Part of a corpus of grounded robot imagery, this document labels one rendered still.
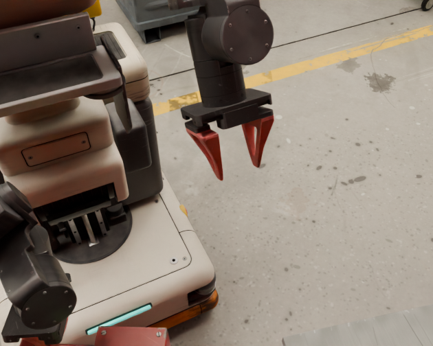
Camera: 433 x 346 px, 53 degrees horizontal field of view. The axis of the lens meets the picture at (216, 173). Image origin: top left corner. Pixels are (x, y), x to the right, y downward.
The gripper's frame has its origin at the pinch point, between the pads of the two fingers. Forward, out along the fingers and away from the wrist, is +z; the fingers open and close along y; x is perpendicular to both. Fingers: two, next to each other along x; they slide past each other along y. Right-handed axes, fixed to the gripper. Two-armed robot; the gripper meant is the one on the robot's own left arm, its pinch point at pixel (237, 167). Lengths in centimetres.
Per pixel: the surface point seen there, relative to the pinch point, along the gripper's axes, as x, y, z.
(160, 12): 214, 55, -17
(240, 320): 62, 15, 80
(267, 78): 166, 92, 27
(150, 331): 4.0, -17.1, 22.2
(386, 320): -22.8, 3.6, 11.2
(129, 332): 5.0, -20.0, 21.7
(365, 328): -22.6, 1.1, 11.0
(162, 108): 167, 31, 27
